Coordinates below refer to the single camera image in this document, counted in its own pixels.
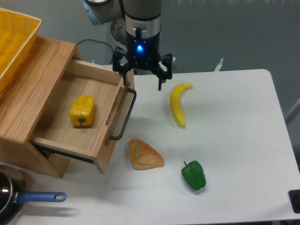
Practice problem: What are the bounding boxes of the black cable on floor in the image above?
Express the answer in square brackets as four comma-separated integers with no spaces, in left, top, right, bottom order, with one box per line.
[76,38,114,65]

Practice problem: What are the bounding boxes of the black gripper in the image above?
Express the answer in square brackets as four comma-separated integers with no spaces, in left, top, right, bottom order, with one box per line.
[112,38,173,91]

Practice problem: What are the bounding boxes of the green bell pepper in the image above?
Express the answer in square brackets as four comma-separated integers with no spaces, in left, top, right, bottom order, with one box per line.
[181,160,206,191]

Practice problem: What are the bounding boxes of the yellow bell pepper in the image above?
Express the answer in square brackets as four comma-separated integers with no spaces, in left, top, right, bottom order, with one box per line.
[69,95,95,128]

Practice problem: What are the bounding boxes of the black pan blue handle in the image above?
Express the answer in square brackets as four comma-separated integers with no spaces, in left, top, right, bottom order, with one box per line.
[0,165,67,225]

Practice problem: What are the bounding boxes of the black metal drawer handle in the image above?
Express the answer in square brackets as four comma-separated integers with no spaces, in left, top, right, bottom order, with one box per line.
[109,88,137,141]

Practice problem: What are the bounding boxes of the yellow plastic basket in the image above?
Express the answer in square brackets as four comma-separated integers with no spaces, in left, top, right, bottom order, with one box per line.
[0,8,43,91]

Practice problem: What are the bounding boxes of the triangular bread pastry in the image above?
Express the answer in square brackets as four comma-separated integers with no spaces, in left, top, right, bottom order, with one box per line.
[128,139,165,170]

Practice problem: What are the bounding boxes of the open wooden top drawer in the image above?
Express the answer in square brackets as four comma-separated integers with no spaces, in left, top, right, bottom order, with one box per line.
[30,59,136,173]

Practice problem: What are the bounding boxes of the wooden drawer cabinet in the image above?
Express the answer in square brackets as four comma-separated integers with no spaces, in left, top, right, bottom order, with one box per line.
[0,36,82,178]

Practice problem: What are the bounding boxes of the black object at table edge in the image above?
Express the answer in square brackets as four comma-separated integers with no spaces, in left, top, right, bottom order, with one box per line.
[288,189,300,214]

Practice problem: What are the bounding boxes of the yellow banana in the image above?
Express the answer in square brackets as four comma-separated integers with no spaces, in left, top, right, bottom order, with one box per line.
[169,83,193,128]

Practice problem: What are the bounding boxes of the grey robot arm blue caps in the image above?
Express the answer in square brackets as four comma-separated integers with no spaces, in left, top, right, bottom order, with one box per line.
[82,0,173,90]

